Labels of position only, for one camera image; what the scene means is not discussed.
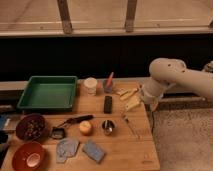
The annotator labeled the green plastic tray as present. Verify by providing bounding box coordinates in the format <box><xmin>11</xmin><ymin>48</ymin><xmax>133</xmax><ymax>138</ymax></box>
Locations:
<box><xmin>17</xmin><ymin>76</ymin><xmax>78</xmax><ymax>110</ymax></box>

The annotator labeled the white lidded jar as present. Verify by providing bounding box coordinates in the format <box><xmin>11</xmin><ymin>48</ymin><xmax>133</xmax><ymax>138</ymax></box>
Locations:
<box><xmin>83</xmin><ymin>77</ymin><xmax>98</xmax><ymax>95</ymax></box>

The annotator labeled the black rectangular block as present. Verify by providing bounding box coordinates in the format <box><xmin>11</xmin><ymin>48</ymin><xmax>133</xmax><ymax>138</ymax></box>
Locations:
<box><xmin>104</xmin><ymin>96</ymin><xmax>112</xmax><ymax>114</ymax></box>

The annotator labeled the right metal post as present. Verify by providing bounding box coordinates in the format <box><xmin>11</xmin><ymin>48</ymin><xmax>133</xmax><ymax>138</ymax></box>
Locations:
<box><xmin>124</xmin><ymin>0</ymin><xmax>137</xmax><ymax>33</ymax></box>

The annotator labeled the dark bowl with nuts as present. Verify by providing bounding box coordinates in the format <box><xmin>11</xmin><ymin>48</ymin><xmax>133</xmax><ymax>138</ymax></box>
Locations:
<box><xmin>15</xmin><ymin>114</ymin><xmax>46</xmax><ymax>141</ymax></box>

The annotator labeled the metal fork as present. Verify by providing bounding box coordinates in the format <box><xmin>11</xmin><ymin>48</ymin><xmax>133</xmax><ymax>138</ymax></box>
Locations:
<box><xmin>122</xmin><ymin>114</ymin><xmax>140</xmax><ymax>139</ymax></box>

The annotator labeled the left metal post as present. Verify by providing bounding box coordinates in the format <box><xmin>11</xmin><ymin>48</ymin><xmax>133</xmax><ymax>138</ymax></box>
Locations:
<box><xmin>57</xmin><ymin>0</ymin><xmax>72</xmax><ymax>34</ymax></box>

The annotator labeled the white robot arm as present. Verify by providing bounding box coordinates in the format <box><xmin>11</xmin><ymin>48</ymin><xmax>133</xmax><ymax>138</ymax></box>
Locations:
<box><xmin>124</xmin><ymin>58</ymin><xmax>213</xmax><ymax>112</ymax></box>

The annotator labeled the metal post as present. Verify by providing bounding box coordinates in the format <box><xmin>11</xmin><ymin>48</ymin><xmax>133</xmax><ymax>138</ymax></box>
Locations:
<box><xmin>124</xmin><ymin>0</ymin><xmax>137</xmax><ymax>33</ymax></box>
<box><xmin>57</xmin><ymin>0</ymin><xmax>72</xmax><ymax>34</ymax></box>

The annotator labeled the grey cloth piece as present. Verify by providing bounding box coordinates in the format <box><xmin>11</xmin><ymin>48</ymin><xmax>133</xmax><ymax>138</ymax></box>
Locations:
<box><xmin>56</xmin><ymin>138</ymin><xmax>80</xmax><ymax>163</ymax></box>

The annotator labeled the small steel cup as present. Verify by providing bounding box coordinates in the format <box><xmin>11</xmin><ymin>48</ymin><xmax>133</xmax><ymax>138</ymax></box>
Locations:
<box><xmin>102</xmin><ymin>120</ymin><xmax>115</xmax><ymax>135</ymax></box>

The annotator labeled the yellow red apple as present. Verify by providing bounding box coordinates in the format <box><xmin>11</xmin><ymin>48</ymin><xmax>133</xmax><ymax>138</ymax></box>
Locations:
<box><xmin>79</xmin><ymin>121</ymin><xmax>93</xmax><ymax>135</ymax></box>

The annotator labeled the red bowl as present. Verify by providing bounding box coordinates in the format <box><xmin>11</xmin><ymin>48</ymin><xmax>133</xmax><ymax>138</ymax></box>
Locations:
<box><xmin>12</xmin><ymin>141</ymin><xmax>45</xmax><ymax>171</ymax></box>

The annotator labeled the blue sponge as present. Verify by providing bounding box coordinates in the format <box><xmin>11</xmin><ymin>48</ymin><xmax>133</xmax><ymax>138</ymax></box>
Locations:
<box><xmin>82</xmin><ymin>140</ymin><xmax>105</xmax><ymax>163</ymax></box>

